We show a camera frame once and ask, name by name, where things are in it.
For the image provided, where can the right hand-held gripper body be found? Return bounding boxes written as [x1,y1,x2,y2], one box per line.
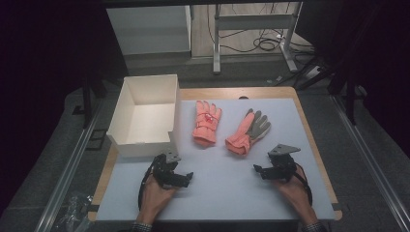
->
[267,143,302,184]

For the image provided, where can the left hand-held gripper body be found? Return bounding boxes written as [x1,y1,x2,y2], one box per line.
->
[150,149,183,190]

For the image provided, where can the pink glove with grey palm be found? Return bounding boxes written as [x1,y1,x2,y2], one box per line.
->
[224,108,272,156]

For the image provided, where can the white box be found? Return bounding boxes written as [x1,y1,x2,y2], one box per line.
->
[105,73,182,159]

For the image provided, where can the pink glove with red print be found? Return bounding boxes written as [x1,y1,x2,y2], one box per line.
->
[191,100,223,148]

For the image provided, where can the person's left hand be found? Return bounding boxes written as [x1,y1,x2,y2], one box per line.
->
[140,175,178,225]

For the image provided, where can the person's right hand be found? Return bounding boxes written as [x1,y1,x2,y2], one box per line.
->
[274,168,318,224]

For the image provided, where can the black floor plate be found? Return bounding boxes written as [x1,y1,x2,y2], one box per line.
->
[85,129,108,152]

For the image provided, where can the black metal stand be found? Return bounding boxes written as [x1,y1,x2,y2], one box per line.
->
[72,75,107,130]
[328,57,368,126]

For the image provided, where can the white power strip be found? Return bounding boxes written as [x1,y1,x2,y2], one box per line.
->
[304,65,323,80]

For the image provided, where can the clear plastic bag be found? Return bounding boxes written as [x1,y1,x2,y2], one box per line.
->
[59,192,95,232]

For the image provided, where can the white cabinet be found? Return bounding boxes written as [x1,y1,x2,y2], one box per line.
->
[105,5,192,56]

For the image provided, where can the dark curtain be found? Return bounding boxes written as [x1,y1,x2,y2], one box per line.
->
[296,0,410,159]
[0,0,129,214]

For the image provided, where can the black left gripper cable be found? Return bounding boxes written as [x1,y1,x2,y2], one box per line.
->
[137,160,157,211]

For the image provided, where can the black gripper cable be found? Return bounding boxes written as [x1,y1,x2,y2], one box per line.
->
[137,160,157,211]
[294,162,314,208]

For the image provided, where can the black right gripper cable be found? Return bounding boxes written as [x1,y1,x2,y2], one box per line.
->
[294,162,314,208]

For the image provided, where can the metal floor rail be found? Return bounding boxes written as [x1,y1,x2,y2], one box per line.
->
[34,96,107,232]
[332,95,410,231]

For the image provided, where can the black floor cables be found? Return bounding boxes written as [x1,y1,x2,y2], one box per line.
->
[206,3,315,54]

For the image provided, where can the white metal desk frame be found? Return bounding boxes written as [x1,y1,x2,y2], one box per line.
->
[212,1,304,75]

